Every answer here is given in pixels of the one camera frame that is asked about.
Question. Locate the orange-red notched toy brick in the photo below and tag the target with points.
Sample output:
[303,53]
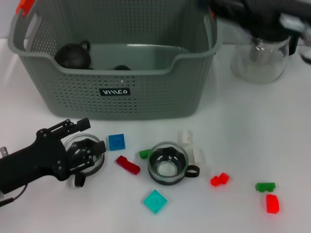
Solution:
[218,180]

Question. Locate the dark red toy brick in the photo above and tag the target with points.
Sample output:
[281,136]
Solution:
[128,166]

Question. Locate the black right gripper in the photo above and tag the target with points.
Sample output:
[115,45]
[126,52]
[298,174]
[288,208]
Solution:
[264,12]

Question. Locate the green toy brick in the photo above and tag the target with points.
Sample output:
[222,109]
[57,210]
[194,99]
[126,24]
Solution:
[144,154]
[264,187]

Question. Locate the glass teacup with black base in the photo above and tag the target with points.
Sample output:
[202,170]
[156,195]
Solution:
[73,145]
[167,170]
[120,67]

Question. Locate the teal square toy brick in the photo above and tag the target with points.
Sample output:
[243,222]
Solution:
[155,201]

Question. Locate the clear toy brick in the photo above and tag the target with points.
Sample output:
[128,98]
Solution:
[198,156]
[184,138]

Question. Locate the black clay teapot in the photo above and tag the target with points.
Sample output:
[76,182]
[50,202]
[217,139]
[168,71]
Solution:
[73,57]

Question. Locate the grey-green perforated storage basket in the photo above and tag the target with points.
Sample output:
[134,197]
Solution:
[145,102]

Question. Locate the bright red toy brick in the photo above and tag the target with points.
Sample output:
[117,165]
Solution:
[272,205]

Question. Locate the blue square toy brick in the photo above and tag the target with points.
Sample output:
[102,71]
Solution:
[116,142]

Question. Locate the glass teapot with black lid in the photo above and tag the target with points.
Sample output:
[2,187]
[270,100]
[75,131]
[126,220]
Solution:
[257,70]

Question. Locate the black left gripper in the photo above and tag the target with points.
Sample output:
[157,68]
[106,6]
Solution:
[41,157]

